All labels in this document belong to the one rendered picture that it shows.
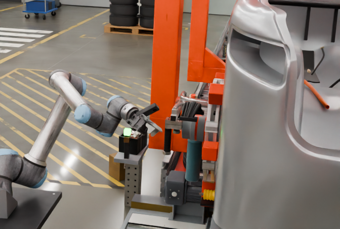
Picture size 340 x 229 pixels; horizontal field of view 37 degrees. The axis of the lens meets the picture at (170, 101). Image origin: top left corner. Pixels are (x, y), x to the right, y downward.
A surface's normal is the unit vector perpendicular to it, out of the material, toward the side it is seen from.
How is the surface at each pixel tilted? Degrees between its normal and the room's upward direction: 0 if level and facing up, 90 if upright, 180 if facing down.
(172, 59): 90
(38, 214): 0
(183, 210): 90
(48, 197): 0
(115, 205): 0
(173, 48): 90
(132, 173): 90
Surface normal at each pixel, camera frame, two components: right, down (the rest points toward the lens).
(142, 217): 0.05, -0.96
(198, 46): -0.17, 0.27
